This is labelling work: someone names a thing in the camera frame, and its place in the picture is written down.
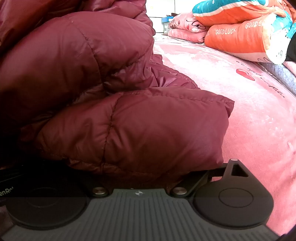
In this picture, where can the orange and teal folded quilt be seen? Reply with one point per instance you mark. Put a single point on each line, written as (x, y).
(242, 34)

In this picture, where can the dark cloth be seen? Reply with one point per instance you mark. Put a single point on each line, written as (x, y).
(291, 49)

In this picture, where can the pink printed pillow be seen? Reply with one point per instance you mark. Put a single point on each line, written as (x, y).
(185, 36)
(185, 23)

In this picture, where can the blue plastic storage box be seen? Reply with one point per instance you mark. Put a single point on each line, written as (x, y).
(167, 23)

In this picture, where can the grey cloth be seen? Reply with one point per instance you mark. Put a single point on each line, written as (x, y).
(282, 74)

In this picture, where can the pink plush bed blanket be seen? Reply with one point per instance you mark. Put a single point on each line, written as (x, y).
(254, 115)

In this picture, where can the maroon down jacket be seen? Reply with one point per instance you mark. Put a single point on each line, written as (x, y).
(115, 69)

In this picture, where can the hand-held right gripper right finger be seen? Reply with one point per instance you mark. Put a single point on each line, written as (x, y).
(198, 179)

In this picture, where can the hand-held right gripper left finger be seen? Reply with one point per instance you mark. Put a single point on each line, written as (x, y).
(99, 191)

